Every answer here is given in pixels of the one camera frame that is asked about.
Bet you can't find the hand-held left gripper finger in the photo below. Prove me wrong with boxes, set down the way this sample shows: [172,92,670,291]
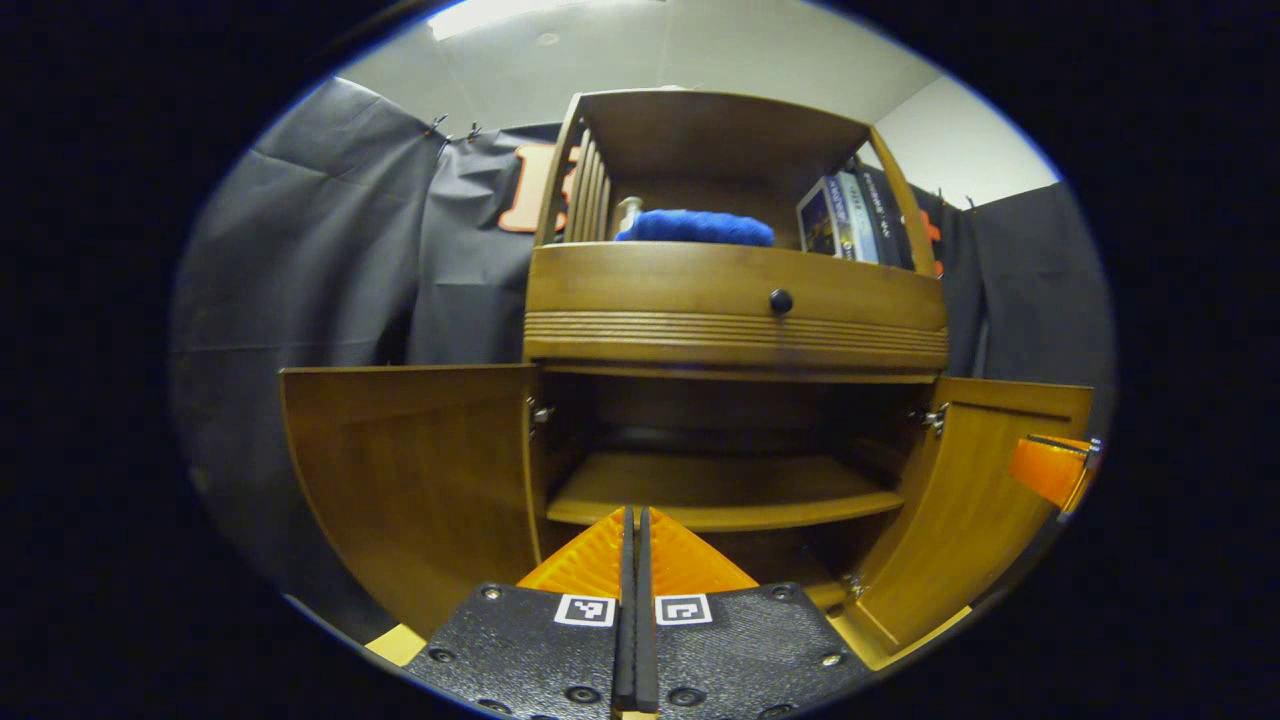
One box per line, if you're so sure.
[405,505,638,720]
[637,505,881,720]

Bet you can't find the wooden shoe cabinet door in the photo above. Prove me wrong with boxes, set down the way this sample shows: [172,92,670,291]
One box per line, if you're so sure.
[278,363,546,641]
[830,375,1096,671]

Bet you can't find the wooden double-door shoe cabinet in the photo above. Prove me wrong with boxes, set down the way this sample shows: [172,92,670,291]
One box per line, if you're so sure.
[278,88,1096,671]

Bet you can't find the wooden inner shelf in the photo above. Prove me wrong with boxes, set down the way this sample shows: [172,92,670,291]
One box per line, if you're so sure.
[545,450,906,533]

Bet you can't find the dark book with pink dots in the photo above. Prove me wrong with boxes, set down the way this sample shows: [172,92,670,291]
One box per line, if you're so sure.
[880,160,917,271]

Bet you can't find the black spine book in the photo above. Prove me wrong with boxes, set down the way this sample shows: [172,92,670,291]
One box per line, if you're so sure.
[858,165,906,269]

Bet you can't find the white spine book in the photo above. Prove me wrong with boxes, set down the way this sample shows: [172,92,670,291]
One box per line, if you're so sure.
[838,170,881,264]

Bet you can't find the blue folded towel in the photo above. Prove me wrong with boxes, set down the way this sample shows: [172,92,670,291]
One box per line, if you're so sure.
[613,208,776,248]

